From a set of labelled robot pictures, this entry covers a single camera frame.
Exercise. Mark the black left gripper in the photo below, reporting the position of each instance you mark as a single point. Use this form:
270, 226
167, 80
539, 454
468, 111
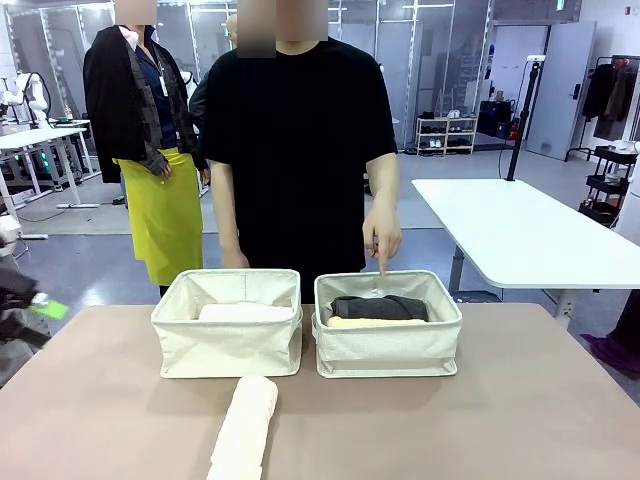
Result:
15, 300

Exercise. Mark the white towel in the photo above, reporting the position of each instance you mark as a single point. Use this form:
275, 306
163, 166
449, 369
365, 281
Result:
245, 312
245, 430

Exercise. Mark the yellow towel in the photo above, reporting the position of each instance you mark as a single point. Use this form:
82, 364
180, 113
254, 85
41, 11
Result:
375, 322

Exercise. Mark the dark grey towel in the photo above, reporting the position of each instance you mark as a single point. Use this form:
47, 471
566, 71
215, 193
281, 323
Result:
380, 307

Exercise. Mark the person's left forearm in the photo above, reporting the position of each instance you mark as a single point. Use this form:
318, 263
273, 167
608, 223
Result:
384, 185

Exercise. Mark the person's right forearm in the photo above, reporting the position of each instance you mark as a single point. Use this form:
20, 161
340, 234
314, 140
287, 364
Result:
227, 220

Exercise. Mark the person's right hand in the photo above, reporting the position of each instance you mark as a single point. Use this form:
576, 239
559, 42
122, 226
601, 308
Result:
235, 261

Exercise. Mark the person's left hand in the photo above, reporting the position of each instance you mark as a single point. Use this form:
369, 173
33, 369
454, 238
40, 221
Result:
382, 235

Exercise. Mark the person in yellow apron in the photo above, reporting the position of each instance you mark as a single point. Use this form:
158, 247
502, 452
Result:
160, 210

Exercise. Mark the white desk with legs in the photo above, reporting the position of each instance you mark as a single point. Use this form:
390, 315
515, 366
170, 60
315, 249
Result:
30, 136

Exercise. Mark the cream fabric basket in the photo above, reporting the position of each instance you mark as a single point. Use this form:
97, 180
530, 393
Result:
230, 350
385, 350

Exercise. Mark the small white background robot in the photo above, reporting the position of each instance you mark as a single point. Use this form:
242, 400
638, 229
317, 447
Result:
27, 92

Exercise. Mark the person in dark jacket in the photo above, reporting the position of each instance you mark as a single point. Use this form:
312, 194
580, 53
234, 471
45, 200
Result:
199, 105

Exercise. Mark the person in black t-shirt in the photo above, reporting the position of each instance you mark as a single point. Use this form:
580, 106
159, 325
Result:
295, 150

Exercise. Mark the white shoe rack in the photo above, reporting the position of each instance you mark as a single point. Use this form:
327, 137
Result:
447, 135

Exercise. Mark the large white table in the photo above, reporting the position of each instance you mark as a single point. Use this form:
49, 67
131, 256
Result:
520, 230

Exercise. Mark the black suitcases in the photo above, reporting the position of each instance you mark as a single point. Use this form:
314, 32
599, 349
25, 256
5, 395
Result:
495, 117

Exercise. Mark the grey-blue door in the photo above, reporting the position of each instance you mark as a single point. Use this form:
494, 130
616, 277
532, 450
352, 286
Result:
560, 90

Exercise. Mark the black clothes rack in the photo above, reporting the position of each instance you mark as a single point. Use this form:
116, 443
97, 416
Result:
580, 135

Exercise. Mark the black hanging coat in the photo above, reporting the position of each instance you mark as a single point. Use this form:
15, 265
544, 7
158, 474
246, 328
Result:
597, 90

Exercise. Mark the brown hanging coat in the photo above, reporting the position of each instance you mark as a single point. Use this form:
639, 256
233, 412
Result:
622, 95

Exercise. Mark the black camera stand pole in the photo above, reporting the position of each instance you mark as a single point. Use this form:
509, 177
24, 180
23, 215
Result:
522, 125

